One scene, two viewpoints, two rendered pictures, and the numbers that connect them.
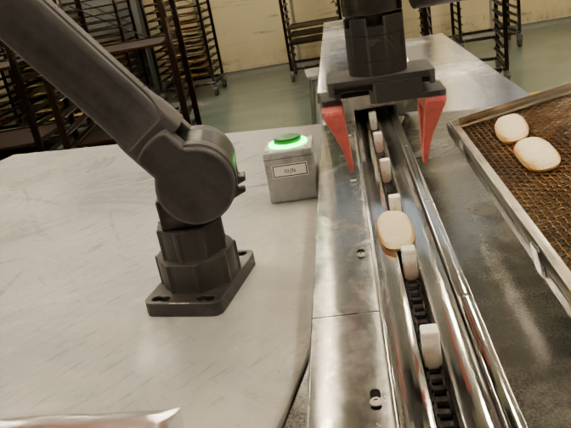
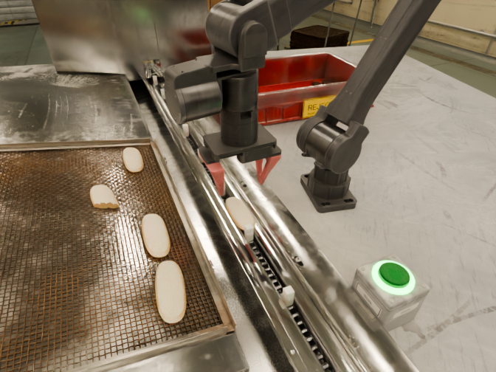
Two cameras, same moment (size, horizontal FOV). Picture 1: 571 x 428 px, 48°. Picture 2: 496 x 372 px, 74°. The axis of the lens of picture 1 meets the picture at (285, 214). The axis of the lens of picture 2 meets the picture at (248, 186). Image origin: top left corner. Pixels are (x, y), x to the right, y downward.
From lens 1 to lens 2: 1.09 m
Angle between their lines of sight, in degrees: 115
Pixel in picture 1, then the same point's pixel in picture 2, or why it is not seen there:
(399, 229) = (234, 204)
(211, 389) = not seen: hidden behind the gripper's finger
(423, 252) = (218, 198)
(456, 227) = (214, 258)
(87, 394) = not seen: hidden behind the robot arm
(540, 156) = (153, 218)
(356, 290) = (234, 165)
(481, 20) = not seen: outside the picture
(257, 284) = (300, 198)
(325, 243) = (266, 190)
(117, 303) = (358, 179)
